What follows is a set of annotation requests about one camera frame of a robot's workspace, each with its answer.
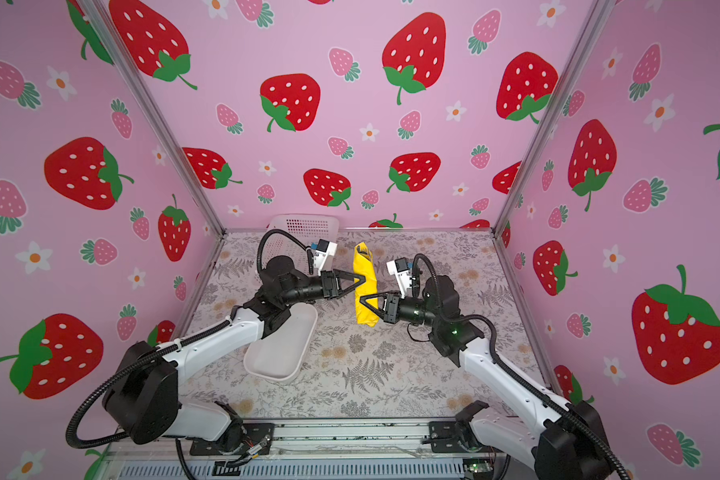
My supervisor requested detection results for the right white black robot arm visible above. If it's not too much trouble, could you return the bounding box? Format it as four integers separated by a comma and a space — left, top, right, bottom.
359, 276, 628, 479

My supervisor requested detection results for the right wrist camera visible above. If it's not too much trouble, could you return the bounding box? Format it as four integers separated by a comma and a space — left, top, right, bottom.
386, 258, 413, 298

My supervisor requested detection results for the white perforated plastic basket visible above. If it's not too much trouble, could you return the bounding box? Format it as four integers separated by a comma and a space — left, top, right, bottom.
267, 214, 339, 243

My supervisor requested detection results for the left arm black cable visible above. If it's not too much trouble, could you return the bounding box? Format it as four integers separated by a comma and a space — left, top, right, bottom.
65, 229, 316, 480

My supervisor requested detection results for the white plastic tray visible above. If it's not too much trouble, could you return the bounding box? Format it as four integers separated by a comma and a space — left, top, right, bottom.
243, 303, 318, 384

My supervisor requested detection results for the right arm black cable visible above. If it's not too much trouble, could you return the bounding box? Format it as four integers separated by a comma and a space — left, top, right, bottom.
404, 253, 634, 480

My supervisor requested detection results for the yellow paper napkin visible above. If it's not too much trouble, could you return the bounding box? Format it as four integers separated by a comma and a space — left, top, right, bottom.
353, 242, 379, 328

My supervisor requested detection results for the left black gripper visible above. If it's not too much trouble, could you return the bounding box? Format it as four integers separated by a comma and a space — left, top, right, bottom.
278, 273, 361, 310

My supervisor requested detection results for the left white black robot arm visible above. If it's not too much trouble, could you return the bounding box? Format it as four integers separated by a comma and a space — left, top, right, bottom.
102, 256, 366, 453

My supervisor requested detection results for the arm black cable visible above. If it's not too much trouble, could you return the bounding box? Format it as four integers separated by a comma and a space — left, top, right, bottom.
65, 229, 316, 480
404, 253, 634, 480

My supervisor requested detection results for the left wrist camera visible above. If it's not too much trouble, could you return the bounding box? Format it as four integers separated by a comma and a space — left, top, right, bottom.
310, 239, 337, 275

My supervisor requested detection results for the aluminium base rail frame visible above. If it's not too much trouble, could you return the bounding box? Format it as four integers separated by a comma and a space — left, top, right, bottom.
87, 413, 539, 479

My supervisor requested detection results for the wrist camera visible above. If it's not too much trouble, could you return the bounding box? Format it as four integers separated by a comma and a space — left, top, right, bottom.
386, 258, 413, 298
310, 239, 337, 275

